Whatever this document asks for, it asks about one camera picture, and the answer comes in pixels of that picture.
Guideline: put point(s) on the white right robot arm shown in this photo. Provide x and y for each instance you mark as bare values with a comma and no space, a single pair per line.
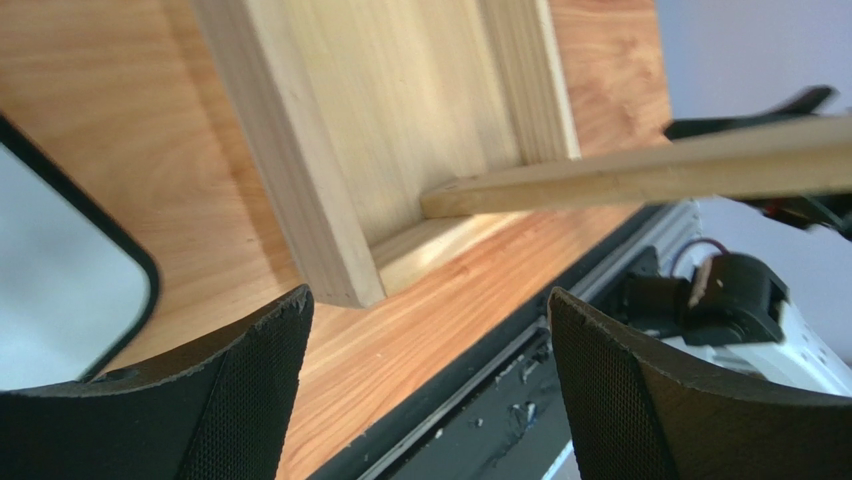
734,311

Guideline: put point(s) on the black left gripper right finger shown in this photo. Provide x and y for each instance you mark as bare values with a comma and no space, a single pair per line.
641,409

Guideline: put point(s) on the wooden clothes rack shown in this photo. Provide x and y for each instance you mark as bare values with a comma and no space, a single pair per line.
391,136

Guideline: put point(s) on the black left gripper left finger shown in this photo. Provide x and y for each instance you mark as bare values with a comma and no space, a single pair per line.
218,407

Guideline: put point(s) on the white board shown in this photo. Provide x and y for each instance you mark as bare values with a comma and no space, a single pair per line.
76,287

